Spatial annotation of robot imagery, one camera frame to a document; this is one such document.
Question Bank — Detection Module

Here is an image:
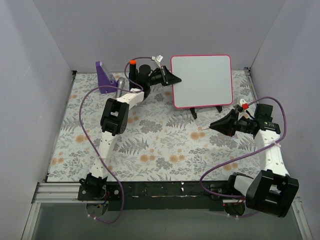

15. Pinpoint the pink framed whiteboard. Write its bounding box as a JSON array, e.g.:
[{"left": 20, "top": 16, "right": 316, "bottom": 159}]
[{"left": 170, "top": 54, "right": 234, "bottom": 109}]

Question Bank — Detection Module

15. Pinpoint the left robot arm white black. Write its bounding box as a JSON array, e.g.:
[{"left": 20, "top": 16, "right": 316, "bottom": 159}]
[{"left": 79, "top": 60, "right": 182, "bottom": 200}]

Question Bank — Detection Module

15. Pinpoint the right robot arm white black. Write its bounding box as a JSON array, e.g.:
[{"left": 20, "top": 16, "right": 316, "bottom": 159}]
[{"left": 209, "top": 103, "right": 299, "bottom": 218}]

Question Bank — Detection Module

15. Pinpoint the black whiteboard foot right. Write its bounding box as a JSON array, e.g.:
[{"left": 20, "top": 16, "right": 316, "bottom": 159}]
[{"left": 216, "top": 105, "right": 223, "bottom": 113}]

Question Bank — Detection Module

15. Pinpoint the black whiteboard foot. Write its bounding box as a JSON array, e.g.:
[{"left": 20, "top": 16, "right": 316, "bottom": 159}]
[
  {"left": 216, "top": 105, "right": 223, "bottom": 113},
  {"left": 189, "top": 107, "right": 197, "bottom": 120}
]

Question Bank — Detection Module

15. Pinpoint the black whiteboard foot left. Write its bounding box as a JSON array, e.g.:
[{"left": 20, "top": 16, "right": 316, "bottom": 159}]
[{"left": 189, "top": 107, "right": 197, "bottom": 120}]

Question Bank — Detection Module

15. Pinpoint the black flashlight orange tip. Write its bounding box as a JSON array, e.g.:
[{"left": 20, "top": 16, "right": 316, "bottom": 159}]
[{"left": 129, "top": 59, "right": 137, "bottom": 82}]

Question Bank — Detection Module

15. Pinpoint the silver microphone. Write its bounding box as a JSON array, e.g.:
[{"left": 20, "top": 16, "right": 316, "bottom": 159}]
[{"left": 115, "top": 77, "right": 125, "bottom": 99}]

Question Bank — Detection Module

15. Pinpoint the purple wedge stand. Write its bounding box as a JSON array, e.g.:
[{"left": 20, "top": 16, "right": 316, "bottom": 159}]
[{"left": 95, "top": 61, "right": 118, "bottom": 94}]

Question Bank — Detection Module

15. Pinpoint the floral table mat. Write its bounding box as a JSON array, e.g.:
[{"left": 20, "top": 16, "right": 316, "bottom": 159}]
[{"left": 46, "top": 73, "right": 260, "bottom": 182}]

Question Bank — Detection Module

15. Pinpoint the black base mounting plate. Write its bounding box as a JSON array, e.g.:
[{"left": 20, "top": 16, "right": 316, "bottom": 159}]
[{"left": 77, "top": 180, "right": 246, "bottom": 216}]

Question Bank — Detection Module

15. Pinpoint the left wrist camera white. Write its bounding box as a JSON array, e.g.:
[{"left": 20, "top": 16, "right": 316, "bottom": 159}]
[{"left": 151, "top": 55, "right": 163, "bottom": 68}]

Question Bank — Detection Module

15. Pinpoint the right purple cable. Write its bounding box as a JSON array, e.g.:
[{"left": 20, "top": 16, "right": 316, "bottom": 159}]
[{"left": 200, "top": 96, "right": 288, "bottom": 219}]

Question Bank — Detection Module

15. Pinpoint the aluminium frame rail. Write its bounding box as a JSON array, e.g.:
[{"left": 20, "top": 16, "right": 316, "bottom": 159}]
[{"left": 32, "top": 182, "right": 85, "bottom": 204}]

